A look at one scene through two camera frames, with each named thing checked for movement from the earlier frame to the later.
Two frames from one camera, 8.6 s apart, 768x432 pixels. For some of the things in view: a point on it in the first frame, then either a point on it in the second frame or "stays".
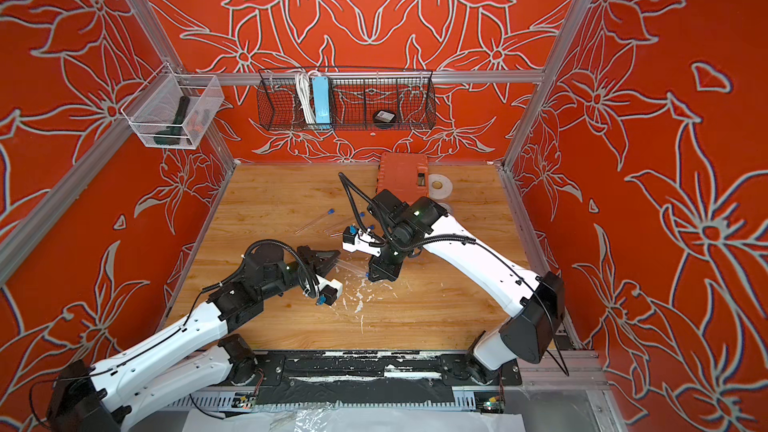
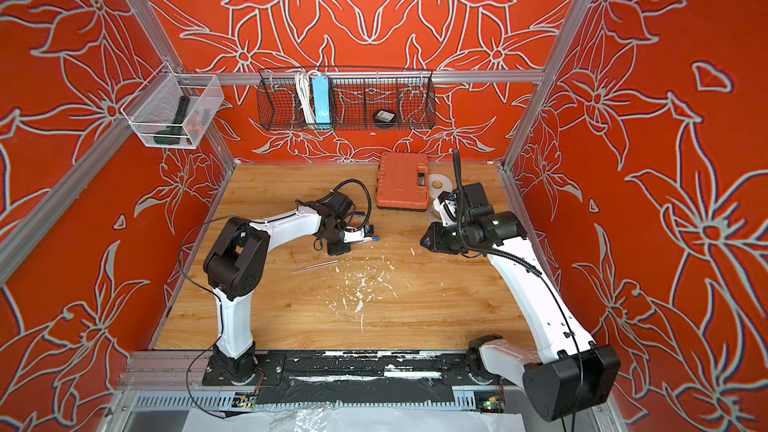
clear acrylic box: (172, 110) stays
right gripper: (385, 272) -> (435, 242)
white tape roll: (440, 186) stays
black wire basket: (355, 99) stays
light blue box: (320, 86) stays
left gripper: (320, 267) -> (339, 250)
